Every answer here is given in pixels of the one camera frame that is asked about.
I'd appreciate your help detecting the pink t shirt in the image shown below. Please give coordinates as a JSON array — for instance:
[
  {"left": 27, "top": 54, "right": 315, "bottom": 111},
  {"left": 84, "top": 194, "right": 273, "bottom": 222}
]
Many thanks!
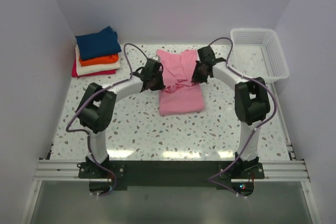
[{"left": 156, "top": 49, "right": 205, "bottom": 116}]

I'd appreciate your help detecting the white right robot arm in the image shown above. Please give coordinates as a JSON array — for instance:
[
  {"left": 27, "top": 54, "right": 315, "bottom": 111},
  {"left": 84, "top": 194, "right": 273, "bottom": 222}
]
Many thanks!
[{"left": 192, "top": 46, "right": 270, "bottom": 178}]

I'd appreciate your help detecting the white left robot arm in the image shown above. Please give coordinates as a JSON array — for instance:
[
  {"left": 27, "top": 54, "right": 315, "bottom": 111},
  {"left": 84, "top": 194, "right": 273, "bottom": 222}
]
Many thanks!
[{"left": 76, "top": 58, "right": 165, "bottom": 178}]

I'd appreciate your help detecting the folded orange t shirt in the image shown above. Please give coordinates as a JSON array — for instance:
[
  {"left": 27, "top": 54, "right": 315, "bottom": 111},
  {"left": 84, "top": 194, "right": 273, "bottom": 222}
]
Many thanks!
[{"left": 79, "top": 54, "right": 119, "bottom": 67}]

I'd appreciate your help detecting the white plastic basket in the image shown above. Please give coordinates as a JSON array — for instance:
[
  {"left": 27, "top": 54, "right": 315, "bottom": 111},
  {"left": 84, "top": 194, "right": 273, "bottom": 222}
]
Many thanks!
[{"left": 229, "top": 28, "right": 289, "bottom": 83}]

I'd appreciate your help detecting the folded navy blue t shirt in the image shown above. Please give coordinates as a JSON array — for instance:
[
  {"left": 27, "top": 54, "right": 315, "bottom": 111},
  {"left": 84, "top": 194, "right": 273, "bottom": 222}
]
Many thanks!
[{"left": 75, "top": 26, "right": 121, "bottom": 60}]

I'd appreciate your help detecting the folded cream white t shirt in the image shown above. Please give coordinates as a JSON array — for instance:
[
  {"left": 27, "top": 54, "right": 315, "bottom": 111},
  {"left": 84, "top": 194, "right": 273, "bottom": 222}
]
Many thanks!
[{"left": 74, "top": 46, "right": 120, "bottom": 76}]

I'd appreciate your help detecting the folded crimson red t shirt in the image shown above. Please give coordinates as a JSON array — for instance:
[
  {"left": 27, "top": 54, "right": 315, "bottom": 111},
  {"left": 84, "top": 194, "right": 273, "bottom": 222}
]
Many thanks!
[{"left": 71, "top": 58, "right": 118, "bottom": 78}]

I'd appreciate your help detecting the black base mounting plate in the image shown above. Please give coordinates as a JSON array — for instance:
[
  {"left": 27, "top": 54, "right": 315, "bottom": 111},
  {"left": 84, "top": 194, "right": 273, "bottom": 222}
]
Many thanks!
[{"left": 77, "top": 158, "right": 265, "bottom": 196}]

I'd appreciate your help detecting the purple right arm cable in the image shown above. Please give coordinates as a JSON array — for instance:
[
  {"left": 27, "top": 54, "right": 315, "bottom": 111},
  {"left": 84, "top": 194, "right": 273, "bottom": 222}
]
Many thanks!
[{"left": 207, "top": 37, "right": 278, "bottom": 190}]

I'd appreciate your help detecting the aluminium rail frame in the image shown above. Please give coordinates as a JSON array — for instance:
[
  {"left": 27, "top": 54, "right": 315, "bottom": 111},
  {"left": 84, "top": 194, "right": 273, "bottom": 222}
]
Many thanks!
[{"left": 22, "top": 83, "right": 319, "bottom": 223}]

